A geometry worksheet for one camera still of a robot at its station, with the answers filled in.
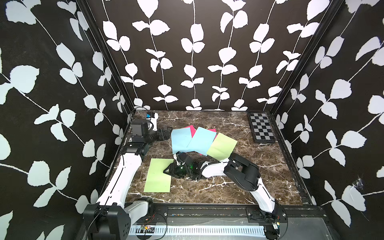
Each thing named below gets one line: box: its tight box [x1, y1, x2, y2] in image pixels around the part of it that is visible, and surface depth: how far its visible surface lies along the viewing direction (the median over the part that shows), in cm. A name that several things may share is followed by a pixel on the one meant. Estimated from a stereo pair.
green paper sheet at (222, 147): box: [206, 132, 238, 161], surface depth 104 cm
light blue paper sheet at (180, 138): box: [171, 127, 193, 155], surface depth 107 cm
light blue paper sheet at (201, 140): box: [186, 126, 217, 156], surface depth 107 cm
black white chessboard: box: [247, 111, 276, 144], surface depth 109 cm
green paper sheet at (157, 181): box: [143, 158, 174, 193], surface depth 88 cm
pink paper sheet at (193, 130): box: [184, 125, 197, 139], surface depth 112 cm
